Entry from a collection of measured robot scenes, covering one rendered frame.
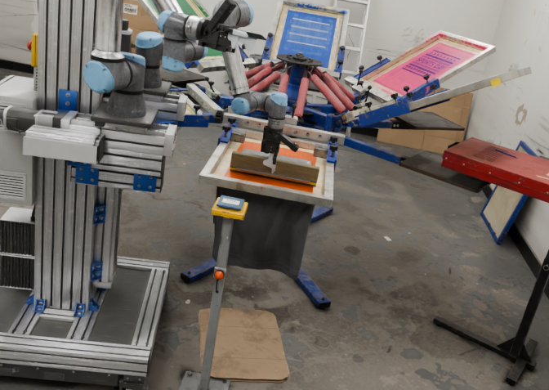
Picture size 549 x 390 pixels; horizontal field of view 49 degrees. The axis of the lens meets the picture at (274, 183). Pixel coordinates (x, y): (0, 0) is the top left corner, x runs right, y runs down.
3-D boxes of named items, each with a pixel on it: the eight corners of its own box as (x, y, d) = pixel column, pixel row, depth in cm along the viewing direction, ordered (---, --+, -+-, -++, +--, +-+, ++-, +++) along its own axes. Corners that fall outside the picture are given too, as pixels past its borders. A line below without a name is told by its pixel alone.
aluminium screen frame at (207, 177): (331, 208, 258) (332, 199, 256) (198, 182, 260) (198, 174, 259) (332, 152, 331) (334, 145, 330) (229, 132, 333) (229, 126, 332)
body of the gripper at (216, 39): (237, 53, 198) (204, 46, 202) (242, 27, 196) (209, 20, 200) (226, 52, 191) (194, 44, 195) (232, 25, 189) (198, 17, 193)
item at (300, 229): (299, 281, 282) (316, 198, 266) (205, 262, 283) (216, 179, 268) (300, 278, 285) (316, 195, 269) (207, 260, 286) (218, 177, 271)
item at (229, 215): (221, 413, 267) (253, 220, 232) (173, 403, 268) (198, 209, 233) (230, 380, 288) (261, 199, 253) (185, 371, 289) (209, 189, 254)
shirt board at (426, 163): (496, 187, 346) (500, 174, 343) (474, 204, 314) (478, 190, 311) (305, 121, 412) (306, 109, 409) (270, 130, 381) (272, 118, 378)
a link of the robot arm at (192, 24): (198, 16, 201) (186, 14, 193) (210, 19, 200) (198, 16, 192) (194, 39, 203) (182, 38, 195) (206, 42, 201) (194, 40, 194)
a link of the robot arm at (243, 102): (221, -5, 244) (251, 114, 252) (235, -4, 253) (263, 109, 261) (198, 3, 250) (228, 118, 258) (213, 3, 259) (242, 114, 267)
